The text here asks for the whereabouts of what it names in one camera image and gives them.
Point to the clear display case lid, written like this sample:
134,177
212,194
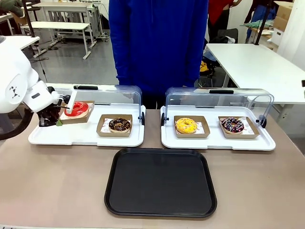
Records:
214,100
107,95

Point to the black serving tray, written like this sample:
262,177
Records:
159,181

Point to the white display case base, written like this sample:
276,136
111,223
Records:
214,143
83,136

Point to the white desk with frame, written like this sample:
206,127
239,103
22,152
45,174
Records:
64,7

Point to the person in red top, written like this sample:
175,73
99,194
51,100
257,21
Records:
218,14

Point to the stacked cardboard boxes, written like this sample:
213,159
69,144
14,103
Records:
283,16

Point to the chocolate nut donut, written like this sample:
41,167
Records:
113,127

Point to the brown cardboard donut box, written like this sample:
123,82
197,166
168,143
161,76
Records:
250,133
76,120
114,134
202,134

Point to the yellow glazed sprinkle donut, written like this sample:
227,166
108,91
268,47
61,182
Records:
181,128

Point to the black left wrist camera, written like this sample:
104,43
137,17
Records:
64,98

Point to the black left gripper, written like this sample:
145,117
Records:
48,117

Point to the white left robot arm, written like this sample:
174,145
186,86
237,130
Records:
14,78

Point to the small white side table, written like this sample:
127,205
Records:
28,43

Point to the chocolate rainbow sprinkle donut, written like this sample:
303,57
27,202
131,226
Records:
225,127

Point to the yellow bag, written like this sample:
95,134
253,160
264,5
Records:
204,66

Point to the black office chair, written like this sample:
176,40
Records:
225,35

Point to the person in blue hoodie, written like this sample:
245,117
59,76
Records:
155,47

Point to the white table with metal legs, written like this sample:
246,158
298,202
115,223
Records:
59,25

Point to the black camera stand pole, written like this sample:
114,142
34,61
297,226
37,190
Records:
261,21
29,19

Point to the red glazed donut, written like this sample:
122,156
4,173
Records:
81,112

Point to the large white table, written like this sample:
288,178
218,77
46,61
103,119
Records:
250,62

